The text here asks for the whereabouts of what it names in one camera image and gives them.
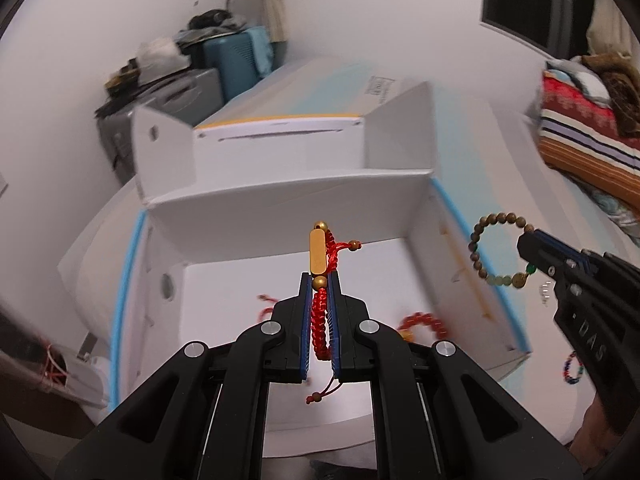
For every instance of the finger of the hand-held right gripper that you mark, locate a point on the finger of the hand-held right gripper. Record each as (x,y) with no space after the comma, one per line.
(545,262)
(580,256)

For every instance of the cream curtain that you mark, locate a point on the cream curtain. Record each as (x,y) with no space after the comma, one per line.
(612,25)
(276,0)

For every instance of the striped red and orange pillow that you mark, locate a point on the striped red and orange pillow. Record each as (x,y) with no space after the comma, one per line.
(585,145)

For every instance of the white plastic bag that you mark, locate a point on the white plastic bag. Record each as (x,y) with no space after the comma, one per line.
(160,57)

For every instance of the grey suitcase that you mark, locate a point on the grey suitcase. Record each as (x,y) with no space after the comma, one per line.
(150,100)

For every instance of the dark window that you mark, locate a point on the dark window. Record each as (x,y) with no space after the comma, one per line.
(530,0)

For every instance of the light blue floral pillow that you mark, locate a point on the light blue floral pillow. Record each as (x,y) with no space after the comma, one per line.
(615,205)

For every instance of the white plastic object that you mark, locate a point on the white plastic object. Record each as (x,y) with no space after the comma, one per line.
(90,375)

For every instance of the blue and yellow cardboard box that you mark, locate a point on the blue and yellow cardboard box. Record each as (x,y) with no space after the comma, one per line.
(280,210)

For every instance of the pearl earrings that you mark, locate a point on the pearl earrings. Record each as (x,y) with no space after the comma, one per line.
(546,294)

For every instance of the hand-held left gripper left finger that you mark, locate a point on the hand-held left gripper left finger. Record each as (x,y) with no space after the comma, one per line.
(295,340)

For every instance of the white and teal clothes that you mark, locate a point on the white and teal clothes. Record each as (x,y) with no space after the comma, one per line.
(570,72)

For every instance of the dark clutter pile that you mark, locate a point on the dark clutter pile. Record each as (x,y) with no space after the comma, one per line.
(212,22)

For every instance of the brown fuzzy blanket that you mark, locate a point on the brown fuzzy blanket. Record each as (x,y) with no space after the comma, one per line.
(622,90)

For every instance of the person's right forearm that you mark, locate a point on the person's right forearm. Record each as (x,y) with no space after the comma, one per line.
(592,430)

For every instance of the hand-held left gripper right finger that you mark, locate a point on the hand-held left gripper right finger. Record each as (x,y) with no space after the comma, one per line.
(345,340)

